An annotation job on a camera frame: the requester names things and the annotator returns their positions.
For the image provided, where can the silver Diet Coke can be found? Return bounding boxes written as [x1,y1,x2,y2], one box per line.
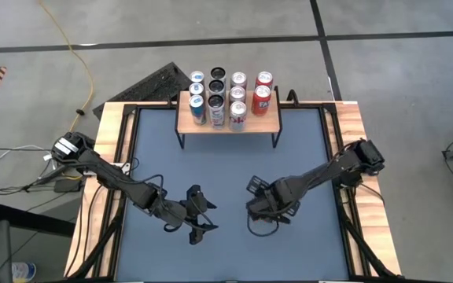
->
[230,72,249,88]
[228,101,248,133]
[228,86,247,104]

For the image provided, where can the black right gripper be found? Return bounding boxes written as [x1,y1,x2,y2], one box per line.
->
[245,175,302,225]

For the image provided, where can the wooden shelf black metal frame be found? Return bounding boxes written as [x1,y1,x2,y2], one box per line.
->
[174,85,283,149]

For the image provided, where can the black metal table frame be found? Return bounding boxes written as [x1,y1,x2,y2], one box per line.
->
[67,100,404,283]

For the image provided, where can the black power brick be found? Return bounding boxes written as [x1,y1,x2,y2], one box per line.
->
[53,178,84,193]

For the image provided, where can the black perforated box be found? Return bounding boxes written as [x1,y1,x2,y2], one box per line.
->
[92,61,196,121]

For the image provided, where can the white blue container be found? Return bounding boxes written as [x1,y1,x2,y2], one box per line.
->
[12,261,38,283]

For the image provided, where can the yellow cable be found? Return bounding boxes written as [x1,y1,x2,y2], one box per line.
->
[37,0,95,133]

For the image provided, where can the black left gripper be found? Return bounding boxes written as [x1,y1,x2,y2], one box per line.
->
[171,184,219,245]

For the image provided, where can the blue-grey table mat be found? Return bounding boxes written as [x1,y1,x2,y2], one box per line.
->
[114,106,352,282]

